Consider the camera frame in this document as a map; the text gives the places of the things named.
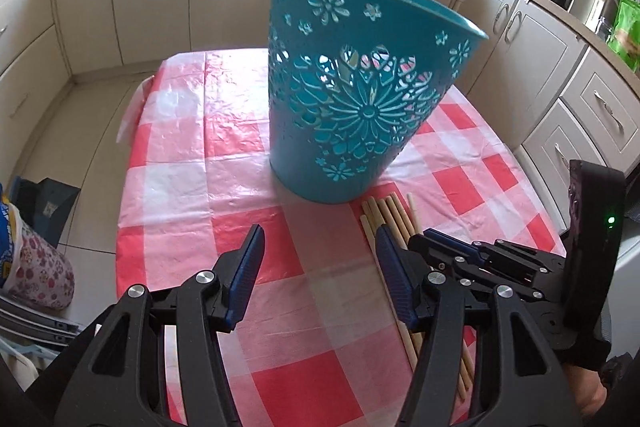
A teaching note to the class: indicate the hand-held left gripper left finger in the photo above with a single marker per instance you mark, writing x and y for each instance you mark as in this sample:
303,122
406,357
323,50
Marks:
244,277

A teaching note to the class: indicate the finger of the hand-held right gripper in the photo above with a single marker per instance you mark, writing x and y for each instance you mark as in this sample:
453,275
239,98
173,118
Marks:
480,271
450,243

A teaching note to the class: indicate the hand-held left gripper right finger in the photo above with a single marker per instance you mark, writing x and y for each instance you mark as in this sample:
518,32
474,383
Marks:
397,277

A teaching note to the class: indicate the bundle of wooden chopsticks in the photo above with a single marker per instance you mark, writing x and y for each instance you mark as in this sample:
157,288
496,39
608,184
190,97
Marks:
389,216

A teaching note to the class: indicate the teal cutout flower bucket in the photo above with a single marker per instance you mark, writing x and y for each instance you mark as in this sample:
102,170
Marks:
310,132

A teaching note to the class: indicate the person's right hand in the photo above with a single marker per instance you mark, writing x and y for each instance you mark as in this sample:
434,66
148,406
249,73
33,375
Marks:
587,389

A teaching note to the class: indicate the red white checkered tablecloth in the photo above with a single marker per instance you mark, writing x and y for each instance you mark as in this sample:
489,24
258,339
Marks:
225,167

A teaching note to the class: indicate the floral fabric bag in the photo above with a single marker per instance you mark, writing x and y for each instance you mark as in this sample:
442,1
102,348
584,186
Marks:
40,267

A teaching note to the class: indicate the dark blue box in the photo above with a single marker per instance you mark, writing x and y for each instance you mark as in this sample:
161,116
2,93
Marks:
47,207

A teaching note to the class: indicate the grey metal rack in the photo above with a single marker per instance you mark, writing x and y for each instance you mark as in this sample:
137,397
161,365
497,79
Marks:
30,322

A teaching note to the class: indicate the green snack packet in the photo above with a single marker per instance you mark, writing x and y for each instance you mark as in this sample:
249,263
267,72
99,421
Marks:
627,32

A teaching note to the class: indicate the blue yellow packet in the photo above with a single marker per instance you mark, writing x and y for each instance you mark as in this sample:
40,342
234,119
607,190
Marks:
7,232

